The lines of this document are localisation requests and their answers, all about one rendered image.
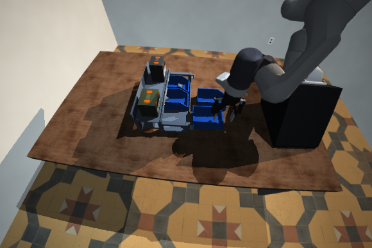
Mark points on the grey metal shelf rack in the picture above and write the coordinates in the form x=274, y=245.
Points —
x=174, y=121

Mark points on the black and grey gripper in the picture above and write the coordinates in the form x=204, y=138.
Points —
x=232, y=101

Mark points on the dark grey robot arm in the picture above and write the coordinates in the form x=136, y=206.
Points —
x=324, y=22

